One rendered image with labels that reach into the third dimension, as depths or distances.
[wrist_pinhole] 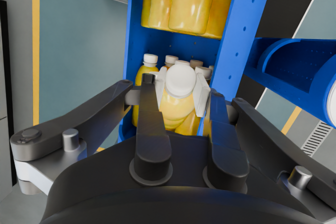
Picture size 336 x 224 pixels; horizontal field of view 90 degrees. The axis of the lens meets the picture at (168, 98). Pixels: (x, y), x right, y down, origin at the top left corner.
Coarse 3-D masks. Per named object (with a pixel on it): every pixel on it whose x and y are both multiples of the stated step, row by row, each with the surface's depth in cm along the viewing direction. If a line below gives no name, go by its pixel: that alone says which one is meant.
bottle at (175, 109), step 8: (168, 96) 23; (176, 96) 22; (184, 96) 22; (192, 96) 24; (160, 104) 25; (168, 104) 24; (176, 104) 23; (184, 104) 24; (192, 104) 25; (168, 112) 25; (176, 112) 25; (184, 112) 25; (168, 120) 30; (176, 120) 29; (168, 128) 39
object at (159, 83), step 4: (160, 68) 21; (164, 68) 21; (160, 72) 18; (164, 72) 19; (160, 76) 17; (164, 76) 18; (156, 80) 15; (160, 80) 15; (164, 80) 20; (156, 84) 15; (160, 84) 15; (156, 88) 16; (160, 88) 16; (156, 92) 16; (160, 92) 16; (160, 96) 16; (160, 100) 17
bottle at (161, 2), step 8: (152, 0) 34; (160, 0) 33; (168, 0) 33; (152, 8) 34; (160, 8) 33; (168, 8) 33; (152, 16) 35; (160, 16) 34; (168, 16) 34; (152, 24) 35; (160, 24) 34
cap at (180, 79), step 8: (176, 64) 21; (184, 64) 21; (168, 72) 21; (176, 72) 21; (184, 72) 21; (192, 72) 21; (168, 80) 20; (176, 80) 20; (184, 80) 21; (192, 80) 21; (168, 88) 21; (176, 88) 20; (184, 88) 20; (192, 88) 21
